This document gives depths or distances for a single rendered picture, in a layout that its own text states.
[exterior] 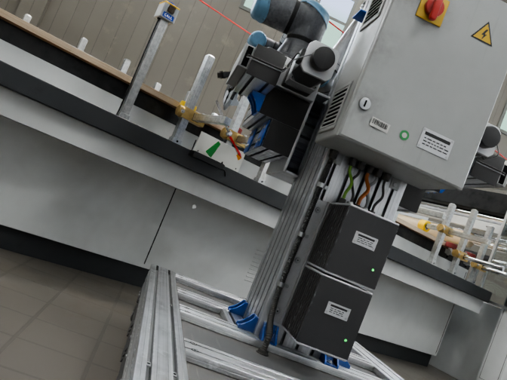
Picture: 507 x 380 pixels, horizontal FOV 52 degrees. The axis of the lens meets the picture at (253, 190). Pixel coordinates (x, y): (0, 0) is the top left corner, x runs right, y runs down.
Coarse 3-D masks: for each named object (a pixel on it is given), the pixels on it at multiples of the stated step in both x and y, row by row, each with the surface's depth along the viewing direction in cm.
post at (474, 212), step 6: (474, 210) 358; (474, 216) 357; (468, 222) 358; (474, 222) 358; (468, 228) 357; (462, 240) 357; (462, 246) 356; (456, 258) 355; (450, 264) 357; (456, 264) 355
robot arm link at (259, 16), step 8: (256, 0) 174; (264, 0) 171; (272, 0) 172; (280, 0) 172; (288, 0) 173; (296, 0) 175; (256, 8) 173; (264, 8) 172; (272, 8) 172; (280, 8) 172; (288, 8) 172; (256, 16) 175; (264, 16) 174; (272, 16) 173; (280, 16) 173; (288, 16) 173; (272, 24) 176; (280, 24) 175
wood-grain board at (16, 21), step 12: (0, 12) 200; (12, 24) 208; (24, 24) 205; (36, 36) 212; (48, 36) 211; (60, 48) 217; (72, 48) 216; (84, 60) 222; (96, 60) 222; (108, 72) 228; (120, 72) 229; (144, 84) 235; (156, 96) 239; (408, 228) 355; (432, 240) 364
